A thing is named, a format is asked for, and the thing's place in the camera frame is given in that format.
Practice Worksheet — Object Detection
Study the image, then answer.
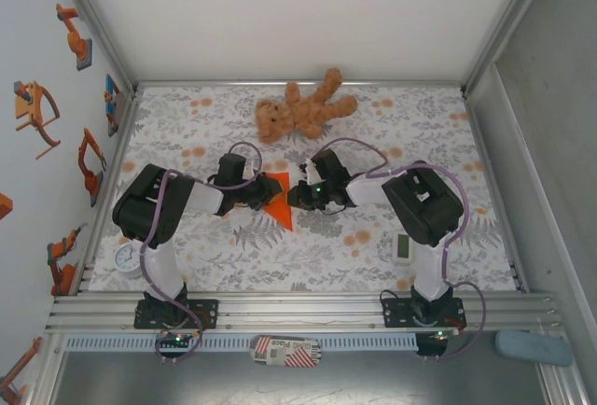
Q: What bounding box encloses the orange paper sheet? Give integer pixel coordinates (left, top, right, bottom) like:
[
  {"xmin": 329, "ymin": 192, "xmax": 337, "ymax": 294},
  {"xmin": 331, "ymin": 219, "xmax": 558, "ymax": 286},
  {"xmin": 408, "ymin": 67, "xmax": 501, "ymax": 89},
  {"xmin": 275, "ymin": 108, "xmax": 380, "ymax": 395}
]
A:
[{"xmin": 260, "ymin": 170, "xmax": 296, "ymax": 232}]

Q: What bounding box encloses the floral print tablecloth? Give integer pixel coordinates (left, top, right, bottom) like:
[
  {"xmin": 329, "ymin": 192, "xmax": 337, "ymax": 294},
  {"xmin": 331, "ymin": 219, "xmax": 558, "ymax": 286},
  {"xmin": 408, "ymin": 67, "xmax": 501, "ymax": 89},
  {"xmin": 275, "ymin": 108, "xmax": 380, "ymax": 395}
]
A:
[{"xmin": 87, "ymin": 83, "xmax": 520, "ymax": 293}]

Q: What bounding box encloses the brown teddy bear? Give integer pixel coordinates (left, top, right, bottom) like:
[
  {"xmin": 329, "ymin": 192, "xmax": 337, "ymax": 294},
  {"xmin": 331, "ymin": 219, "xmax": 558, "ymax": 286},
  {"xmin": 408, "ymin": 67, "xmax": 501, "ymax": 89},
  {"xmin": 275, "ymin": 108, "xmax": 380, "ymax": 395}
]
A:
[{"xmin": 254, "ymin": 66, "xmax": 359, "ymax": 145}]

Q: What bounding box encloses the white digital timer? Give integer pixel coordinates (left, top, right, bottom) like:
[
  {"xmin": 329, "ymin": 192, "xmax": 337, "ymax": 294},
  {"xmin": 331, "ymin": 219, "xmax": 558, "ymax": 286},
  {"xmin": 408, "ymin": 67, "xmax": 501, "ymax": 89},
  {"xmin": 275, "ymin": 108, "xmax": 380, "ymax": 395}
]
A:
[{"xmin": 390, "ymin": 231, "xmax": 414, "ymax": 266}]

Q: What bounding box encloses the white round analog clock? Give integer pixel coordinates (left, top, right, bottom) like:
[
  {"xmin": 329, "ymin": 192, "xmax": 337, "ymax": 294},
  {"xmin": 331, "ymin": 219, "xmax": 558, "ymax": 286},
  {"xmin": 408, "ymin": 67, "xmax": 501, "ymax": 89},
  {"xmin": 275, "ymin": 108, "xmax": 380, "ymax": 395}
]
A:
[{"xmin": 114, "ymin": 242, "xmax": 144, "ymax": 279}]

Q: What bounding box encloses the red striped printed package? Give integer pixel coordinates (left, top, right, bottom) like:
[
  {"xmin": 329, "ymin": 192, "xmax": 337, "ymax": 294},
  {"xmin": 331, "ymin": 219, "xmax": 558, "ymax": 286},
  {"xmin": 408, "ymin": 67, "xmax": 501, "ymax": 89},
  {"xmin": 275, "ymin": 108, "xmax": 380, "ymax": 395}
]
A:
[{"xmin": 250, "ymin": 333, "xmax": 323, "ymax": 370}]

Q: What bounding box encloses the small circuit board with LEDs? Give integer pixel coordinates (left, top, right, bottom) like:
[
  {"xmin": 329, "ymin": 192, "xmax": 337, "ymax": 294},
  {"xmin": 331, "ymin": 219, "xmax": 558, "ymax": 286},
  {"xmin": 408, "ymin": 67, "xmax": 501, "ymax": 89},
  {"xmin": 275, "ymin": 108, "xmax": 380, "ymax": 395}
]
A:
[
  {"xmin": 156, "ymin": 331, "xmax": 198, "ymax": 346},
  {"xmin": 416, "ymin": 328, "xmax": 457, "ymax": 343}
]

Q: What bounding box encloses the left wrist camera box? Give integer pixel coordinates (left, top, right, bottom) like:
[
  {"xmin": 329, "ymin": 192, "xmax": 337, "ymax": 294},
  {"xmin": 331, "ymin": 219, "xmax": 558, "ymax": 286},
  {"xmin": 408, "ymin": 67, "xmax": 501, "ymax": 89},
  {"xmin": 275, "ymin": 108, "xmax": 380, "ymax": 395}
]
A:
[{"xmin": 217, "ymin": 152, "xmax": 261, "ymax": 188}]

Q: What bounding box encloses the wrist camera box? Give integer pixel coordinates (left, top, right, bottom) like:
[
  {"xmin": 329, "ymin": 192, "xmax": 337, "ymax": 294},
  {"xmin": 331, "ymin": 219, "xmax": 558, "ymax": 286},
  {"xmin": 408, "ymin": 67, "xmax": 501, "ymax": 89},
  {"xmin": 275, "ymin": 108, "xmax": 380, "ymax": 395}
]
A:
[
  {"xmin": 291, "ymin": 147, "xmax": 350, "ymax": 183},
  {"xmin": 217, "ymin": 152, "xmax": 261, "ymax": 188}
]

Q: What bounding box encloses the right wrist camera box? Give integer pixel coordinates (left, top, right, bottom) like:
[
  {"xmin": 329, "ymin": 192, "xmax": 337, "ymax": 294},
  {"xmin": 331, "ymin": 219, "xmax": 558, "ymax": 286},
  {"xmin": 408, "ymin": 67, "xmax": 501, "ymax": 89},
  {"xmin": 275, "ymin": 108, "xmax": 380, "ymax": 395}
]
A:
[{"xmin": 291, "ymin": 147, "xmax": 350, "ymax": 183}]

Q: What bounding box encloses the wide aluminium mounting rail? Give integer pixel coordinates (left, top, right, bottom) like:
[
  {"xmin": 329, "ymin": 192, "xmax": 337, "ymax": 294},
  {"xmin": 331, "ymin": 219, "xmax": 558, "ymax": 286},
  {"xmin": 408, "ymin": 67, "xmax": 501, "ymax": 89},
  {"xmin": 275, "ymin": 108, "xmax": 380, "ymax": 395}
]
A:
[{"xmin": 44, "ymin": 288, "xmax": 568, "ymax": 334}]

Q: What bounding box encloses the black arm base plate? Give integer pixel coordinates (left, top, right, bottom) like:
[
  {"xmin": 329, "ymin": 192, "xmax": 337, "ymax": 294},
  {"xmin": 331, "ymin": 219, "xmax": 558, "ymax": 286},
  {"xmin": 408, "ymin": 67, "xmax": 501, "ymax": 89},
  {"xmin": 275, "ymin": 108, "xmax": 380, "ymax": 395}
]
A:
[
  {"xmin": 133, "ymin": 299, "xmax": 220, "ymax": 330},
  {"xmin": 381, "ymin": 296, "xmax": 467, "ymax": 330}
]

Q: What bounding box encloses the aluminium frame rail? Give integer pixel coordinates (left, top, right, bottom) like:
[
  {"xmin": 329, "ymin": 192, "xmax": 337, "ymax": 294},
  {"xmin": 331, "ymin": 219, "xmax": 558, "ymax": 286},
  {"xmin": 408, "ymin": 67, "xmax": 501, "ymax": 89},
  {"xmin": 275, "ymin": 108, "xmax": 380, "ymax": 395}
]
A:
[
  {"xmin": 464, "ymin": 90, "xmax": 531, "ymax": 294},
  {"xmin": 74, "ymin": 90, "xmax": 141, "ymax": 295}
]

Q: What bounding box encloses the blue and orange wall sticker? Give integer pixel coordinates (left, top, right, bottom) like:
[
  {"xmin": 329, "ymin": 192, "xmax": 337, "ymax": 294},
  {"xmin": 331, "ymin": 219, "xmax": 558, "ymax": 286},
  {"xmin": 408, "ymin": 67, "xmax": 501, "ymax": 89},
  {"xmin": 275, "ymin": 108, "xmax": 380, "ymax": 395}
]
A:
[{"xmin": 103, "ymin": 73, "xmax": 123, "ymax": 138}]

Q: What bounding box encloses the white slotted cable duct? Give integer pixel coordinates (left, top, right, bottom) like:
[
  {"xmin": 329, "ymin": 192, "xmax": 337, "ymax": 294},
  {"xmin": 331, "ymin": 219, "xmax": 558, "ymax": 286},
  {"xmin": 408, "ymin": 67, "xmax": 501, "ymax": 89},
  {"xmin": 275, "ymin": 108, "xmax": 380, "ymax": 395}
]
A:
[{"xmin": 64, "ymin": 333, "xmax": 420, "ymax": 351}]

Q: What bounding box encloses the aluminium frame post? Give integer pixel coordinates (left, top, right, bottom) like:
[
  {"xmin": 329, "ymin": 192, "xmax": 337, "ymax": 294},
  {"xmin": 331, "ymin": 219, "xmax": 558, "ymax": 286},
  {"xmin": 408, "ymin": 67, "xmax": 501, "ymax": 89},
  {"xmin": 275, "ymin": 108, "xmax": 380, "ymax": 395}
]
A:
[
  {"xmin": 459, "ymin": 0, "xmax": 561, "ymax": 98},
  {"xmin": 53, "ymin": 0, "xmax": 141, "ymax": 98}
]

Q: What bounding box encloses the orange claw gripper wall sticker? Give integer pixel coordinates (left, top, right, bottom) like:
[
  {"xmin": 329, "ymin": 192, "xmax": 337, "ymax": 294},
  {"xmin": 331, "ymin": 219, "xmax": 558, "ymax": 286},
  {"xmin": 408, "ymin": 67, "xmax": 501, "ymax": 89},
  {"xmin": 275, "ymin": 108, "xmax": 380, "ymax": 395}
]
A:
[{"xmin": 12, "ymin": 80, "xmax": 62, "ymax": 161}]

